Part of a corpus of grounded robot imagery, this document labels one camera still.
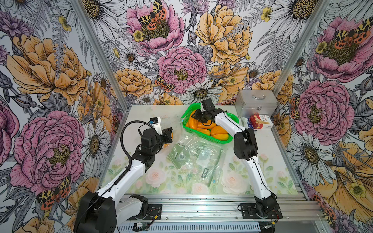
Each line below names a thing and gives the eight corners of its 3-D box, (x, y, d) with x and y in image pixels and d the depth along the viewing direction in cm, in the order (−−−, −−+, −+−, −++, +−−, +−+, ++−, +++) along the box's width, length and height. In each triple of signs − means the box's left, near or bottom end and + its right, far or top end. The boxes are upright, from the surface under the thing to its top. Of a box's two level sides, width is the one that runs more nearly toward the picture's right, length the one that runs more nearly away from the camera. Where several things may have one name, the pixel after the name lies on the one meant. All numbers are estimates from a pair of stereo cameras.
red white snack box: (252, 129, 111) (254, 125, 107) (248, 117, 119) (250, 112, 115) (271, 129, 111) (274, 125, 107) (265, 117, 119) (268, 112, 115)
